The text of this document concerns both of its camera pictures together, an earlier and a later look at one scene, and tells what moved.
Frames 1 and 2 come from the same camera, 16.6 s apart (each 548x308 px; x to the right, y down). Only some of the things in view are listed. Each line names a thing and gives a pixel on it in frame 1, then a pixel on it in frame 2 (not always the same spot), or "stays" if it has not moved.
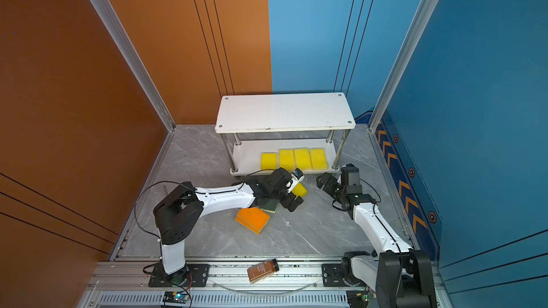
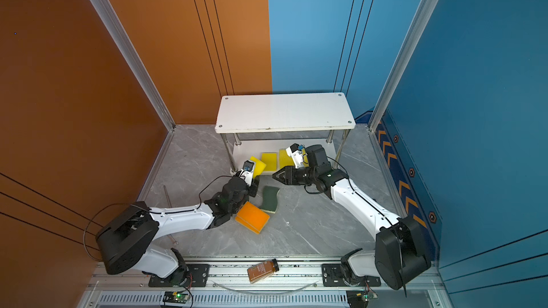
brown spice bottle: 261,271 stays
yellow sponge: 299,190 to 259,167
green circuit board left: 178,296 stays
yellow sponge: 287,159 stays
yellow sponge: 268,161 stays
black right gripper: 326,176 to 290,175
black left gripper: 289,203 to 254,187
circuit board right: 357,299 stays
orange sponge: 252,218 stays
